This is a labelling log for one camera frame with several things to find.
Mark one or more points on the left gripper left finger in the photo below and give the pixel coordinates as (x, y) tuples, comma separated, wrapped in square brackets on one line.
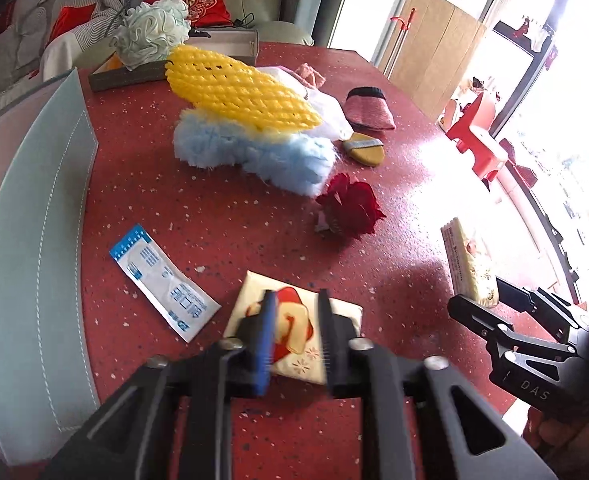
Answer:
[(252, 364)]

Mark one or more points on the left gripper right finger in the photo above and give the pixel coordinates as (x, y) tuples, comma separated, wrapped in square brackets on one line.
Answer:
[(342, 364)]

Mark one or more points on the tissue pack with red cartoon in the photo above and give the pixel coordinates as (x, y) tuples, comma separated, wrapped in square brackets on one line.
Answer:
[(298, 352)]

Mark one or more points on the blue white mask packet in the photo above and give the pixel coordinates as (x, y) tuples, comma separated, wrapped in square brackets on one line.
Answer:
[(182, 303)]

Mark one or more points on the red fabric rose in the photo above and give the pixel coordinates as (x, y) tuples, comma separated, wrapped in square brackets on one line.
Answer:
[(350, 208)]

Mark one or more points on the light blue fluffy duster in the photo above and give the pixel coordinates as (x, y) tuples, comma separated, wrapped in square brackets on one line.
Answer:
[(296, 163)]

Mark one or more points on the white nonwoven bag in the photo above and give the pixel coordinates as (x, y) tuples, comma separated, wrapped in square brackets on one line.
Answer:
[(334, 125)]

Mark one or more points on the yellow foam fruit net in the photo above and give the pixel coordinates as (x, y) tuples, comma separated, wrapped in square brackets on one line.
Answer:
[(233, 90)]

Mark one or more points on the person's right hand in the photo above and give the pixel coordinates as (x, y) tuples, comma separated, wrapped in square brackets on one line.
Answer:
[(564, 447)]

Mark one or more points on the red plastic child chair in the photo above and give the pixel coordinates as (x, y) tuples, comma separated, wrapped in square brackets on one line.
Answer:
[(471, 133)]

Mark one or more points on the grey storage box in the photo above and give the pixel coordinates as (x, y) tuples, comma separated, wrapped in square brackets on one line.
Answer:
[(47, 152)]

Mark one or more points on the pink slipper sock black cuff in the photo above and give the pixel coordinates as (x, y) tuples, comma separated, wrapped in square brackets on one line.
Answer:
[(367, 107)]

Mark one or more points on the pink knit sock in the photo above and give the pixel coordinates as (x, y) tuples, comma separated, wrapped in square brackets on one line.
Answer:
[(310, 75)]

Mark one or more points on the wooden cabinet panel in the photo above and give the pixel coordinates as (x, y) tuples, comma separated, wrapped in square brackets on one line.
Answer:
[(436, 53)]

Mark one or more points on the green white bath loofah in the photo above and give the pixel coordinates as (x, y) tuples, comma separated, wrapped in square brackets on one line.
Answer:
[(151, 31)]

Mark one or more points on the red embroidered cushion on armchair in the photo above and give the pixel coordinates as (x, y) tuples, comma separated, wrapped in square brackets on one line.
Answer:
[(206, 13)]

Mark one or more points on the grey covered sofa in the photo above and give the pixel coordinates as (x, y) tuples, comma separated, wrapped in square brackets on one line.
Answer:
[(27, 58)]

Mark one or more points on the small red pillow on sofa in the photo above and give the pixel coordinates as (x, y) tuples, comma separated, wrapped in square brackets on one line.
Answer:
[(70, 17)]

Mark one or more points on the red mop handle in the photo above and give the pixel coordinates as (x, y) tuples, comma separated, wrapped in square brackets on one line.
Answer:
[(399, 41)]

